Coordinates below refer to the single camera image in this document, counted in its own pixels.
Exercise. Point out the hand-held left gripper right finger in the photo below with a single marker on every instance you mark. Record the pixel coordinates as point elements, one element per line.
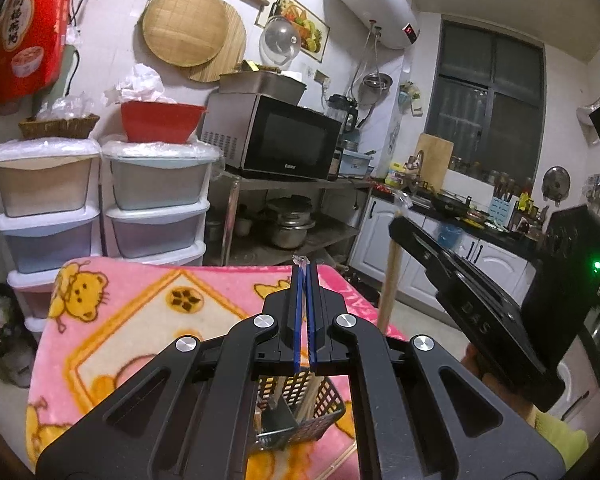
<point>311,330</point>

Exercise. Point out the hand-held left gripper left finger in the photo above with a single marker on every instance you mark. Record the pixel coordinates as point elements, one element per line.
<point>298,330</point>

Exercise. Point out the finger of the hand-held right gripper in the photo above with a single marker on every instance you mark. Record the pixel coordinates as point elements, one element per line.
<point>445,255</point>
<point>420,265</point>

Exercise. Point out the chopstick pair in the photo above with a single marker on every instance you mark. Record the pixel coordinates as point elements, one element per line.
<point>313,392</point>
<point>391,280</point>

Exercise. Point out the green perforated utensil holder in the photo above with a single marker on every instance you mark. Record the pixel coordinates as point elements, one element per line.
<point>330,410</point>

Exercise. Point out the person's right forearm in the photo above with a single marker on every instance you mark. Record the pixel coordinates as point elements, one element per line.
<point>475,360</point>

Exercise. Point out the blue hanging bowl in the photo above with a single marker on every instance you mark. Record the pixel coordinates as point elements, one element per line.
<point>450,235</point>

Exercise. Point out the black kitchen countertop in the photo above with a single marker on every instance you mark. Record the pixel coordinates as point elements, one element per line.
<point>490,236</point>

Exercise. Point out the white kitchen cabinets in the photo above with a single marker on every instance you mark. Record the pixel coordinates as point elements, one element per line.
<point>375,240</point>

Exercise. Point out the black wok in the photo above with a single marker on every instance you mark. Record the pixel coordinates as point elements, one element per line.
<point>450,202</point>

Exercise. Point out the blue knife holder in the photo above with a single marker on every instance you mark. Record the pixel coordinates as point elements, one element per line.
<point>501,212</point>

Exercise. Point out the hanging steel pan lid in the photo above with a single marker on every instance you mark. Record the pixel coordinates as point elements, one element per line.
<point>555,185</point>

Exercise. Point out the row of spice jars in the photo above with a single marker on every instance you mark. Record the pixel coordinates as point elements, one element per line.
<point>485,175</point>

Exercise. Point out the steel kitchen rack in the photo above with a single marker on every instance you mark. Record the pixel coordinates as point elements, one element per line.
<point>335,235</point>

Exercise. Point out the yellow bottle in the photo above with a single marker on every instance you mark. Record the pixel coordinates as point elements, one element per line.
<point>394,175</point>

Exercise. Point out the kitchen faucet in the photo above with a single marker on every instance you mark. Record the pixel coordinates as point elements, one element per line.
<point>416,162</point>

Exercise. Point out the wooden cutting board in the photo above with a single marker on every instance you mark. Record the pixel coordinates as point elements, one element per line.
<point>435,155</point>

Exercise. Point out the large steel pot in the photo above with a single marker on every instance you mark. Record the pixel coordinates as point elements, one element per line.
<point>290,225</point>

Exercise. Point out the small steel pot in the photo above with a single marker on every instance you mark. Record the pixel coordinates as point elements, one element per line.
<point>242,227</point>

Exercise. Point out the pale blue plastic box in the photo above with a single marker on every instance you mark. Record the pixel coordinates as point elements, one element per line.
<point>355,162</point>

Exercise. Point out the glass jar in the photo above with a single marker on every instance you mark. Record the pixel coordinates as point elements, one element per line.
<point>335,165</point>

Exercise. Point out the person's yellow-green clothing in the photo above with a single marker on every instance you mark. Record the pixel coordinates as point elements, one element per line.
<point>560,435</point>

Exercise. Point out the pink printed blanket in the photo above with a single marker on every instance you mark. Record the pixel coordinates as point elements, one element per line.
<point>130,310</point>

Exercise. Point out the black blender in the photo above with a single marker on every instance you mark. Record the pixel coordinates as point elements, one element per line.
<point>342,110</point>

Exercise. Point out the dark framed window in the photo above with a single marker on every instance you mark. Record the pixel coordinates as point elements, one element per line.
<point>480,85</point>

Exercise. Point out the black microwave oven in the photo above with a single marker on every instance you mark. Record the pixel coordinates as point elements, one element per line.
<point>290,137</point>

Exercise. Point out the hanging steel pot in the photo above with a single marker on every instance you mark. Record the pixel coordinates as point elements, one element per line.
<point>377,85</point>

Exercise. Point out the white plastic drawer unit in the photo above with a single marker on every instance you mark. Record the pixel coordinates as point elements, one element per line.
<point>155,185</point>
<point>40,185</point>

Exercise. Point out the steel tray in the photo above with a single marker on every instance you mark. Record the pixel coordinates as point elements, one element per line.
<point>260,85</point>

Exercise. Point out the red plastic basin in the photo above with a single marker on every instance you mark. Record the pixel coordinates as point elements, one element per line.
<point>160,122</point>

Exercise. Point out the glass pot lid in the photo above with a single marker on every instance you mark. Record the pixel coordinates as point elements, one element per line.
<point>280,40</point>

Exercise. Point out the round wooden board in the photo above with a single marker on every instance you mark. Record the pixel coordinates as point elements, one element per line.
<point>236,45</point>

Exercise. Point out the white crumpled plastic bags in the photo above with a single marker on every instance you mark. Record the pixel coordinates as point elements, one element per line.
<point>140,85</point>

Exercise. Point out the brown wicker basket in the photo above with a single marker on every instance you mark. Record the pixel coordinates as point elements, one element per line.
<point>60,127</point>

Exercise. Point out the round bamboo tray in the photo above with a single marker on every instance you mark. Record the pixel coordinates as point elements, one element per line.
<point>185,25</point>

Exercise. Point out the red hanging bag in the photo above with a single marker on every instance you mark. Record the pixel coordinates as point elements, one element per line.
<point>30,25</point>

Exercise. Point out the small wall basket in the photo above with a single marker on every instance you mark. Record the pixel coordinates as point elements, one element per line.
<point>411,97</point>

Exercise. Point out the wall socket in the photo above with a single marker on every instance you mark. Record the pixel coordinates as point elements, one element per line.
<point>321,78</point>

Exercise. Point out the fruit wall poster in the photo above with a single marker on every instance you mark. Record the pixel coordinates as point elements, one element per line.
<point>310,25</point>

